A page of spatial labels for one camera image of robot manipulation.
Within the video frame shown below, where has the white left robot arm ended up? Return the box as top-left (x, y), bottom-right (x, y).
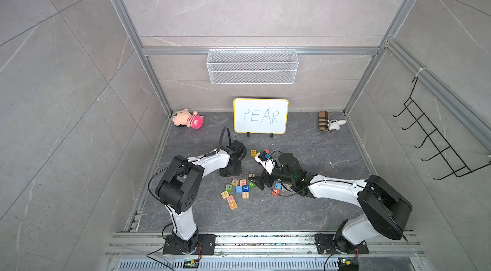
top-left (154, 140), bottom-right (246, 254)

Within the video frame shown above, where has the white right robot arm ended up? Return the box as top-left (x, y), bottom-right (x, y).
top-left (250, 151), bottom-right (412, 253)

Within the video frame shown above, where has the orange wooden block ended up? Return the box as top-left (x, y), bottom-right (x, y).
top-left (229, 201), bottom-right (237, 210)

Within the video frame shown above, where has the yellow framed whiteboard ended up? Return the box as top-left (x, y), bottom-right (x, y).
top-left (233, 98), bottom-right (289, 134)

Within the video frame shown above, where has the pink striped plush pig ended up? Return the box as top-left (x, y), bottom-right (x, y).
top-left (171, 109), bottom-right (204, 130)

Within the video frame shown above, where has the plaid white plush toy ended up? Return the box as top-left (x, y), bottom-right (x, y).
top-left (318, 111), bottom-right (347, 132)

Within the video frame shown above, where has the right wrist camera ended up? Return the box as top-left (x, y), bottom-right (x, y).
top-left (254, 150), bottom-right (276, 175)

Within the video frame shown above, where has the white wire mesh basket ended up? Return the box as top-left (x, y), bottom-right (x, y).
top-left (207, 49), bottom-right (299, 85)

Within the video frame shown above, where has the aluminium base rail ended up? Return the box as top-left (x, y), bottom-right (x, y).
top-left (103, 231), bottom-right (431, 270)

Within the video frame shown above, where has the black wire hook rack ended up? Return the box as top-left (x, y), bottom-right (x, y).
top-left (392, 77), bottom-right (490, 181)

